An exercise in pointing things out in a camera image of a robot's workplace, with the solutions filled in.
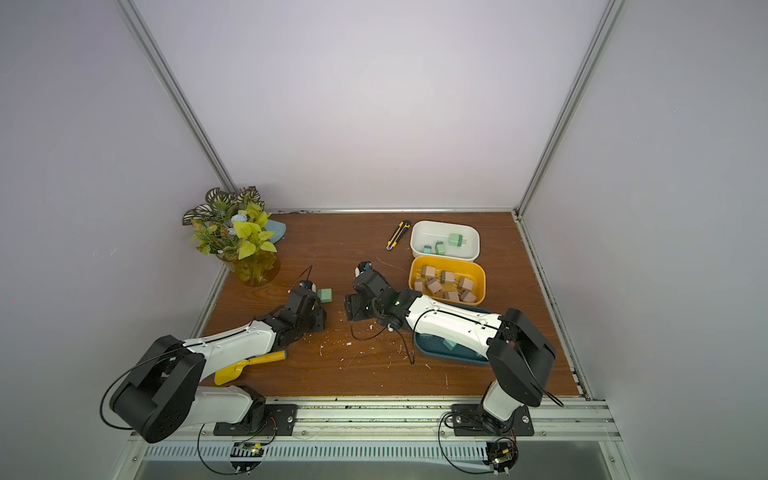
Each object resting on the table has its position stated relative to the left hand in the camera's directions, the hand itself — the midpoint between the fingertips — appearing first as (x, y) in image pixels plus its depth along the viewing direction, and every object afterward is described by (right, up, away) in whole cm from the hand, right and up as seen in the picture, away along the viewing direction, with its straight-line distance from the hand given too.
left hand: (326, 313), depth 91 cm
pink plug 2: (+33, +12, +9) cm, 36 cm away
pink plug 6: (+45, +5, +2) cm, 46 cm away
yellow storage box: (+45, +13, +9) cm, 48 cm away
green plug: (+38, +20, +15) cm, 46 cm away
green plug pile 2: (+45, +23, +18) cm, 54 cm away
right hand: (+10, +7, -10) cm, 16 cm away
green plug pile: (+33, +19, +14) cm, 41 cm away
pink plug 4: (+46, +8, +6) cm, 47 cm away
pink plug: (+39, +11, +6) cm, 41 cm away
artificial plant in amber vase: (-25, +27, -9) cm, 38 cm away
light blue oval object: (-24, +27, +23) cm, 43 cm away
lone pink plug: (+29, +8, +3) cm, 31 cm away
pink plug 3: (+35, +7, +5) cm, 36 cm away
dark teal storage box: (+36, -8, -7) cm, 37 cm away
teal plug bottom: (+37, -7, -8) cm, 39 cm away
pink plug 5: (+40, +5, +1) cm, 40 cm away
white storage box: (+42, +23, +19) cm, 51 cm away
